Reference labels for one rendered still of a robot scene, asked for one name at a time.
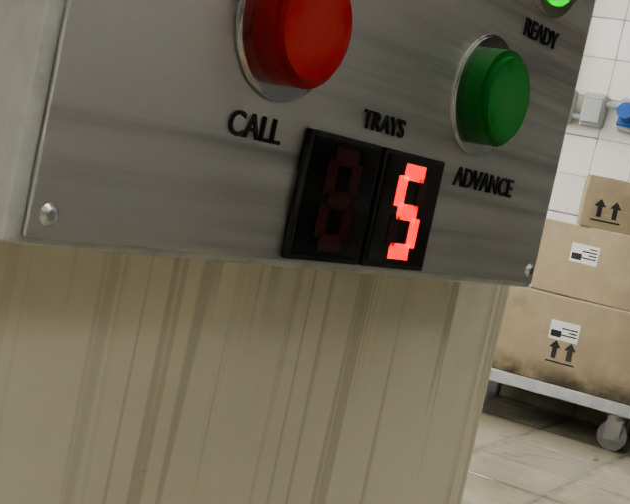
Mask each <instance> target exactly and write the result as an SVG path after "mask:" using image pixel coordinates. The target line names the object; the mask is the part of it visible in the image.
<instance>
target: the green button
mask: <svg viewBox="0 0 630 504"><path fill-rule="evenodd" d="M529 97H530V80H529V74H528V70H527V67H526V65H525V64H524V62H523V60H522V58H521V57H520V55H519V54H518V53H517V52H515V51H513V50H507V49H498V48H489V49H486V50H485V51H483V52H482V53H481V54H480V55H479V56H478V57H477V58H476V60H475V61H474V62H473V64H472V66H471V68H470V70H469V73H468V75H467V78H466V81H465V85H464V89H463V95H462V106H461V109H462V121H463V126H464V129H465V132H466V134H467V136H468V137H469V138H470V140H471V141H472V142H474V143H476V144H482V145H487V146H493V147H499V146H502V145H504V144H505V143H507V142H508V141H509V140H510V139H511V138H512V137H513V136H514V135H515V134H516V133H517V132H518V130H519V129H520V127H521V125H522V123H523V121H524V118H525V115H526V112H527V108H528V103H529Z"/></svg>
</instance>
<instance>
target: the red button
mask: <svg viewBox="0 0 630 504"><path fill-rule="evenodd" d="M351 32H352V7H351V2H350V0H256V4H255V8H254V13H253V21H252V37H253V46H254V50H255V54H256V57H257V60H258V62H259V64H260V67H261V69H262V70H263V71H264V73H265V74H266V76H267V77H268V78H270V79H271V80H272V81H273V82H275V83H277V84H279V85H282V86H288V87H294V88H301V89H313V88H316V87H318V86H320V85H322V84H324V83H325V82H326V81H327V80H328V79H330V77H331V76H332V75H333V74H334V72H335V71H336V70H337V68H338V67H339V66H340V64H341V62H342V61H343V59H344V57H345V54H346V52H347V49H348V46H349V42H350V39H351Z"/></svg>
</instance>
